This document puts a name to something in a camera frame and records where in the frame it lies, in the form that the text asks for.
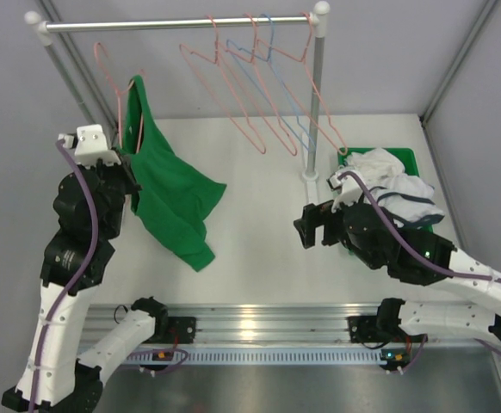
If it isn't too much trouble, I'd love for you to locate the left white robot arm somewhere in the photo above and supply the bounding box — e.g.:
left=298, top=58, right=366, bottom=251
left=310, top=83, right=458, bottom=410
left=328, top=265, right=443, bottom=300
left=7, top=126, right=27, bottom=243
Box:
left=1, top=157, right=170, bottom=412

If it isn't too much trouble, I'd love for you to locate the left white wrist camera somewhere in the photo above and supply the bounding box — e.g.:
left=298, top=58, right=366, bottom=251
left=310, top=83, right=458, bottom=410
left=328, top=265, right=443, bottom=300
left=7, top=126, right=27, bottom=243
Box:
left=58, top=124, right=121, bottom=168

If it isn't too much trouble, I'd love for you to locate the pink wire hanger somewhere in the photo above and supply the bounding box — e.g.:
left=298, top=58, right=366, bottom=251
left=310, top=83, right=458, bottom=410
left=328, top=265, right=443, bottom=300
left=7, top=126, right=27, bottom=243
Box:
left=178, top=15, right=267, bottom=155
left=225, top=13, right=298, bottom=157
left=93, top=42, right=134, bottom=147
left=260, top=2, right=349, bottom=155

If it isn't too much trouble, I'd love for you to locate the green plastic bin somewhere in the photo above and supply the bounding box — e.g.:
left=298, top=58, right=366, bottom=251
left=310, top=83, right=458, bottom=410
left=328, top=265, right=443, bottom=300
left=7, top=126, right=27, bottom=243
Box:
left=336, top=147, right=439, bottom=255

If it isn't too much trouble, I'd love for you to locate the silver clothes rack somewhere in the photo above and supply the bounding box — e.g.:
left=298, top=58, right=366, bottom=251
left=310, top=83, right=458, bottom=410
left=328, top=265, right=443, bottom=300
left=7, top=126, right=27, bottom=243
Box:
left=23, top=0, right=331, bottom=194

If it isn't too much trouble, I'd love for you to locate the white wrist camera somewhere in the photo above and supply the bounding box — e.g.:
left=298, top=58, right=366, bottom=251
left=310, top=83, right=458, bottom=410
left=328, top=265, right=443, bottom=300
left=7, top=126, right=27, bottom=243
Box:
left=58, top=124, right=121, bottom=168
left=327, top=167, right=366, bottom=213

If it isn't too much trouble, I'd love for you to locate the green tank top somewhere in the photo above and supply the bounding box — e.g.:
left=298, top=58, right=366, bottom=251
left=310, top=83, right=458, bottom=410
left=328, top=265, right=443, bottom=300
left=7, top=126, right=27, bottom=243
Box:
left=121, top=75, right=227, bottom=272

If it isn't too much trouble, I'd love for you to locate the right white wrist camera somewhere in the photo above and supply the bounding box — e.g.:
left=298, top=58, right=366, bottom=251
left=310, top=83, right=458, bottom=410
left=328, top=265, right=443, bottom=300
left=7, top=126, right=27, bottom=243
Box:
left=327, top=167, right=366, bottom=213

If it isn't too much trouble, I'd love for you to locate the white slotted cable duct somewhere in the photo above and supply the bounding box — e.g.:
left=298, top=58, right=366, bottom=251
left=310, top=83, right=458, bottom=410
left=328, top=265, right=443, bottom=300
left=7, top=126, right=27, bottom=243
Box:
left=124, top=347, right=411, bottom=367

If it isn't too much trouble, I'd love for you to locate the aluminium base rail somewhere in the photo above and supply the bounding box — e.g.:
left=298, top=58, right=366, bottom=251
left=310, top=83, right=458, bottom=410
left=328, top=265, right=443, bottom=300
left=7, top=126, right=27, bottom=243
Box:
left=82, top=303, right=501, bottom=345

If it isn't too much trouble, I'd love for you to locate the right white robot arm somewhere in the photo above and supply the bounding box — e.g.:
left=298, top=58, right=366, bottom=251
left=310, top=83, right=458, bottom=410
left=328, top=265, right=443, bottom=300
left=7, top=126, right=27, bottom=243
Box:
left=294, top=202, right=501, bottom=348

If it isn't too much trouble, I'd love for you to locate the blue wire hanger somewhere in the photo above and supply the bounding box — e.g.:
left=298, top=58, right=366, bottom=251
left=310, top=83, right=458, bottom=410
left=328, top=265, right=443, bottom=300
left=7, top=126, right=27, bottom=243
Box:
left=226, top=13, right=316, bottom=152

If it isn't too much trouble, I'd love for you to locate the white clothes pile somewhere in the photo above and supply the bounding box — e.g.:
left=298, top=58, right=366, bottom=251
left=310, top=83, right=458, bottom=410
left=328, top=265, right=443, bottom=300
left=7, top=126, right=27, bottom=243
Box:
left=344, top=147, right=446, bottom=229

